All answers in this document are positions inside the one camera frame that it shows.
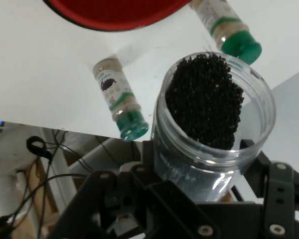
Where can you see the green cap spice bottle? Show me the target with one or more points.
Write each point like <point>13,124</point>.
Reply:
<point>114,92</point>
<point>239,46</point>

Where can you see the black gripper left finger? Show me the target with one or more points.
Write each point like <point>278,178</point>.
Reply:
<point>102,199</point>

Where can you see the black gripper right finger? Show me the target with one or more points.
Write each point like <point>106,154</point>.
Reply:
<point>279,196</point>

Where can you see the clear plastic jar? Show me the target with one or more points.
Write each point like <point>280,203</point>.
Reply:
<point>261,104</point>

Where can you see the small black beads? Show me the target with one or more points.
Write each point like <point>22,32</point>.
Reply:
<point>204,99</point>

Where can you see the red bowl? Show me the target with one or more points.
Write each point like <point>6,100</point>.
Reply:
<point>119,12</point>

